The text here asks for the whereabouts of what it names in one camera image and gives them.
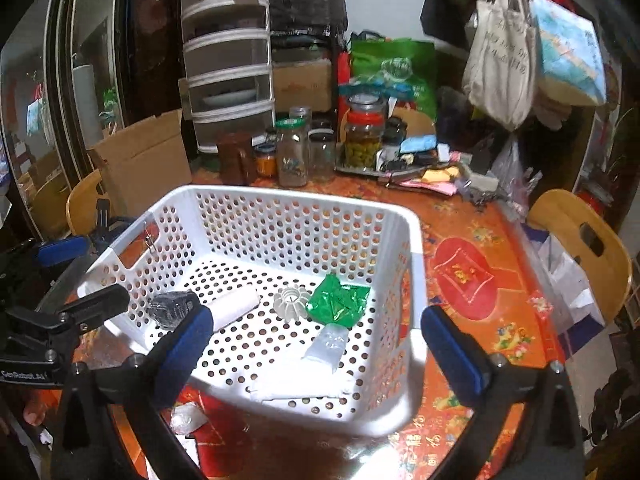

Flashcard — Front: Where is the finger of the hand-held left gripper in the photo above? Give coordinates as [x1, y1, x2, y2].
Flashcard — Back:
[7, 283, 131, 336]
[10, 237, 93, 271]

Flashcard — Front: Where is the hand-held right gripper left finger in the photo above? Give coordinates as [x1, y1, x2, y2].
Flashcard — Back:
[52, 304, 215, 480]

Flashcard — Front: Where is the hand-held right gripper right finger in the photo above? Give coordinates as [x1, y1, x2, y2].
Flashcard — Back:
[421, 305, 586, 480]

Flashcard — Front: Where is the white cloth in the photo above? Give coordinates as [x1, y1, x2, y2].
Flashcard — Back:
[207, 285, 262, 333]

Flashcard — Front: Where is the white ribbed foam net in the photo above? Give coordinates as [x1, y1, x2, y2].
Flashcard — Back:
[272, 285, 311, 321]

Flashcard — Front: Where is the white plastic bag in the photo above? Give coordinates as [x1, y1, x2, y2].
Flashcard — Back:
[247, 360, 356, 403]

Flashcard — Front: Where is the green plastic bag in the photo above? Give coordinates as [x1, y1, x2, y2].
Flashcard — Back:
[306, 272, 371, 328]

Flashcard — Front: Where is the white perforated plastic basket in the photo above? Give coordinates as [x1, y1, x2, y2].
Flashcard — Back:
[76, 184, 430, 438]

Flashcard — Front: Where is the person's left hand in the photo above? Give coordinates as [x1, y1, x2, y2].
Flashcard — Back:
[22, 395, 56, 428]

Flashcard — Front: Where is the wooden chair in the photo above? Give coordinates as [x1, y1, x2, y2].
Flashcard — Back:
[527, 189, 633, 326]
[66, 169, 108, 238]

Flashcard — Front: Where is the black clamp stand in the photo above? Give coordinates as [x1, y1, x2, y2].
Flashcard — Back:
[90, 199, 131, 251]

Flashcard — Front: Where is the crumpled white plastic wrap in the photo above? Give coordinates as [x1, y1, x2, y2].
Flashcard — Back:
[170, 402, 208, 436]

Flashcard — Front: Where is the open cardboard box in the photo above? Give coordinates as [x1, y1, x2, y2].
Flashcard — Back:
[86, 108, 193, 218]

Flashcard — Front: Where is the white and blue paper bag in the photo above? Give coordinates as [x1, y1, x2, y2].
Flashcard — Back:
[520, 230, 606, 328]

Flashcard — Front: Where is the brown glass jar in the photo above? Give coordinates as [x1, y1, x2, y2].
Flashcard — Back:
[216, 132, 258, 186]

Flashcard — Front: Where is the clear crinkled plastic bag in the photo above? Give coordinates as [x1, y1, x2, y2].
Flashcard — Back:
[492, 137, 543, 221]

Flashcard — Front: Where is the small orange jar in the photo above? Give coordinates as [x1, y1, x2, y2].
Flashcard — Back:
[254, 144, 277, 177]

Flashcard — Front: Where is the metal tray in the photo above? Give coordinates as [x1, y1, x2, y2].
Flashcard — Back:
[335, 160, 401, 178]

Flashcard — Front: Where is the blue face mask pack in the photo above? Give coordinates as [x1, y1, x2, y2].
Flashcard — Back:
[400, 134, 437, 155]

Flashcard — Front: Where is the glass jar with green lid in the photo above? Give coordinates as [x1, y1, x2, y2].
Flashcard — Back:
[275, 117, 311, 188]

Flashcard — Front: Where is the small jar with black lid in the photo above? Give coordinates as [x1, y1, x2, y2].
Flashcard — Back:
[382, 116, 407, 158]

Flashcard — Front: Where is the glass jar with red lid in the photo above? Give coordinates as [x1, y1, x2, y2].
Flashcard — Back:
[344, 110, 386, 171]

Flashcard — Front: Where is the empty clear glass jar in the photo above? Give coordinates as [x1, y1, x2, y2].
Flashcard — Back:
[307, 127, 337, 183]

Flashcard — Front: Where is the white plastic drawer tower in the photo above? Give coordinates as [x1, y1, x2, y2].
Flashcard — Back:
[180, 0, 277, 153]

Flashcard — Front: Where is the closed cardboard box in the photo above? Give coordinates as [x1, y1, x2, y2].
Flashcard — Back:
[272, 57, 335, 113]

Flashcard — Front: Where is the green shopping bag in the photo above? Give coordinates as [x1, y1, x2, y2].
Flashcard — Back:
[347, 32, 438, 121]

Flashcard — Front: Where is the beige canvas tote bag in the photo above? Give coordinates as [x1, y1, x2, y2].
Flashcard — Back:
[461, 0, 538, 131]

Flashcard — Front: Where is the blue printed tote bag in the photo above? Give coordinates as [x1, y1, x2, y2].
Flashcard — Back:
[529, 0, 608, 107]

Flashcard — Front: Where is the black hanging bag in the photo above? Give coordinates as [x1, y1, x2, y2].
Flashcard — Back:
[420, 0, 481, 46]

